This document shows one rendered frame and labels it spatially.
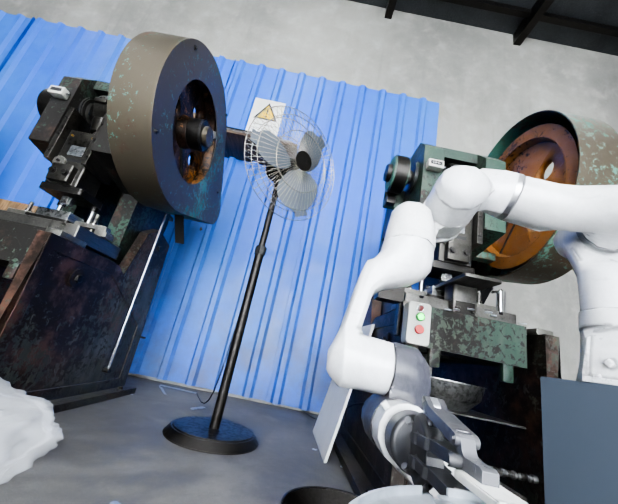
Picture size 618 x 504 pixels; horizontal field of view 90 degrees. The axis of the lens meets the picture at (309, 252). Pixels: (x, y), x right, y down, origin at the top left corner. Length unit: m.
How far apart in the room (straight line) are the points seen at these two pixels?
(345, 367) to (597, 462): 0.44
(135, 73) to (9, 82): 2.93
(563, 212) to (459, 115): 3.01
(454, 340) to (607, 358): 0.55
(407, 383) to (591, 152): 1.25
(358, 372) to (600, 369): 0.44
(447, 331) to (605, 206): 0.63
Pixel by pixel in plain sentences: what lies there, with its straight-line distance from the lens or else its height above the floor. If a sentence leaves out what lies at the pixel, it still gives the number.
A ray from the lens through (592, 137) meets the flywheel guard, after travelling 1.68.
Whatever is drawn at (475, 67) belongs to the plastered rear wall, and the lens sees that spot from 4.33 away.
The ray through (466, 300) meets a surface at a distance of 1.36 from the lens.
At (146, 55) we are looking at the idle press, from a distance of 1.55.
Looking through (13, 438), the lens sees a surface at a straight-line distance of 0.96.
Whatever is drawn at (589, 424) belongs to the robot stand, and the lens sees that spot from 0.77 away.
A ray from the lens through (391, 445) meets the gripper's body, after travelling 0.49.
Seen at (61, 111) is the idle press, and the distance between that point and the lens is 1.96.
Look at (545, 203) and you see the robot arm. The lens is 0.83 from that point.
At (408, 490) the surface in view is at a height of 0.32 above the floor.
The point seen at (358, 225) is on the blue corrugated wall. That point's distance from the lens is 2.72.
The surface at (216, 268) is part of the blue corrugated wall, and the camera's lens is 2.60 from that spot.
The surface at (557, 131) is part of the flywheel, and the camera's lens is 1.82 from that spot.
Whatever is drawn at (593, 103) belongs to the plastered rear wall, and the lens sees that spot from 4.79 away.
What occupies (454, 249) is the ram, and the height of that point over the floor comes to 0.93.
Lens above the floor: 0.40
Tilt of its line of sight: 18 degrees up
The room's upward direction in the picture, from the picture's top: 12 degrees clockwise
